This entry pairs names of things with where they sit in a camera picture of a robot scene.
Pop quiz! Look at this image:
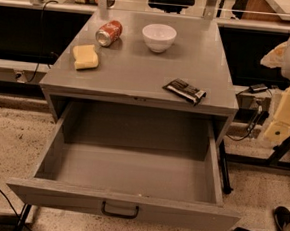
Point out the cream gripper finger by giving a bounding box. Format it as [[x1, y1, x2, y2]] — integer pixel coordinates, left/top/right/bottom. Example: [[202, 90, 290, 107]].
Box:
[[264, 87, 290, 144]]

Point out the black rxbar chocolate wrapper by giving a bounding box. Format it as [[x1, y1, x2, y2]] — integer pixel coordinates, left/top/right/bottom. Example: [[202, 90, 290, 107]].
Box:
[[163, 78, 207, 105]]

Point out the open grey top drawer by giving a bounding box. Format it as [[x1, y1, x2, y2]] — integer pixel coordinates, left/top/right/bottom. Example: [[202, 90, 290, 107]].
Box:
[[7, 101, 240, 231]]

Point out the black power adapter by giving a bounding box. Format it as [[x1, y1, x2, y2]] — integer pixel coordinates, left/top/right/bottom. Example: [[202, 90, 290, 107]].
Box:
[[249, 83, 268, 94]]

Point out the black shoe far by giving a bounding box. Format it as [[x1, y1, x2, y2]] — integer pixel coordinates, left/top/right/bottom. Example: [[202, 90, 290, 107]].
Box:
[[274, 206, 290, 231]]

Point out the white ceramic bowl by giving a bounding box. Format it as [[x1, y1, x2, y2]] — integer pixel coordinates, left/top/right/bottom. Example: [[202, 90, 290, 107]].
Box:
[[142, 24, 177, 53]]

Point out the grey cabinet table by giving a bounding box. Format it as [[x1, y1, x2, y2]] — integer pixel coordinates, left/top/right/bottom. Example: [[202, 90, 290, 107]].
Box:
[[40, 9, 238, 142]]

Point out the red soda can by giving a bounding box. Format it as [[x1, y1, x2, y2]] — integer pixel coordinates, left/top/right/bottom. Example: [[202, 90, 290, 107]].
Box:
[[95, 20, 123, 47]]

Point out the yellow sponge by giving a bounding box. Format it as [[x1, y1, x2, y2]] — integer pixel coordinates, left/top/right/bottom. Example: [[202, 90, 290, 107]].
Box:
[[73, 44, 99, 70]]

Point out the black metal stand frame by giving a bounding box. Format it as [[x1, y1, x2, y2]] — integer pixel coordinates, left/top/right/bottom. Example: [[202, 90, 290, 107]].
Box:
[[224, 136, 290, 171]]

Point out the black drawer handle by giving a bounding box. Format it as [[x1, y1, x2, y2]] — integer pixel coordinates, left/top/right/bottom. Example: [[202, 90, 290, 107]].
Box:
[[100, 202, 140, 220]]

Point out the black hanging cable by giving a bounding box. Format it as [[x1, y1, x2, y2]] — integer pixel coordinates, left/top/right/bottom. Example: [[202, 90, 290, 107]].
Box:
[[26, 0, 64, 86]]

